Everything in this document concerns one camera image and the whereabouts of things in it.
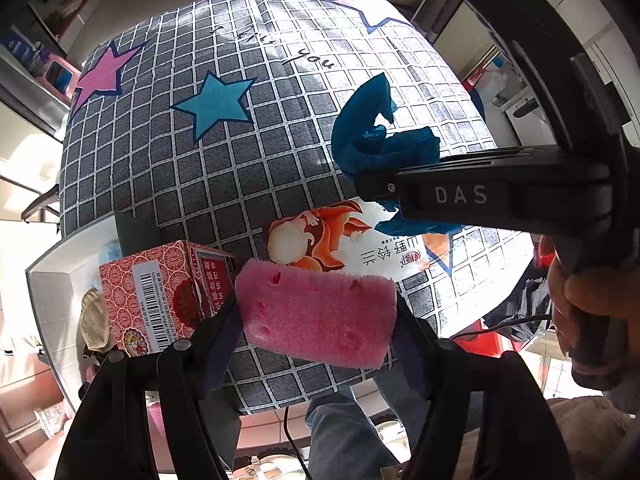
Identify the pink sponge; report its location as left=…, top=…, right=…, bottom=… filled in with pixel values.
left=234, top=259, right=397, bottom=368

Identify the blue fluffy cloth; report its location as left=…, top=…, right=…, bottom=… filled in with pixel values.
left=330, top=71, right=467, bottom=239

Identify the beige sock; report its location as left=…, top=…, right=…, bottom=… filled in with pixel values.
left=79, top=287, right=115, bottom=354

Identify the person right hand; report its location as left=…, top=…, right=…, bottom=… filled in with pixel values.
left=538, top=235, right=639, bottom=386

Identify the red patterned tissue box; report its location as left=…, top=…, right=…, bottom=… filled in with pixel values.
left=99, top=240, right=236, bottom=358

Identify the blue jeans leg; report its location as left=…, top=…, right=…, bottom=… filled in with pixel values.
left=305, top=387, right=430, bottom=479

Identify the orange squirrel snack bag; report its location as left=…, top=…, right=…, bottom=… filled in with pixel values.
left=264, top=198, right=452, bottom=282

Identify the white storage box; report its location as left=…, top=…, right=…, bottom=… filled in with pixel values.
left=24, top=211, right=162, bottom=413

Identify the white folding chair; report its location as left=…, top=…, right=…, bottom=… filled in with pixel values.
left=1, top=176, right=60, bottom=223

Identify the grey checked star tablecloth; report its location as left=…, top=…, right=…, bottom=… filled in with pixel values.
left=56, top=0, right=536, bottom=417

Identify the pink blue kids stool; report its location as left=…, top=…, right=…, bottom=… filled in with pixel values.
left=37, top=54, right=80, bottom=106

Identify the black cable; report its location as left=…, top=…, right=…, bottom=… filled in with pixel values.
left=282, top=404, right=314, bottom=480

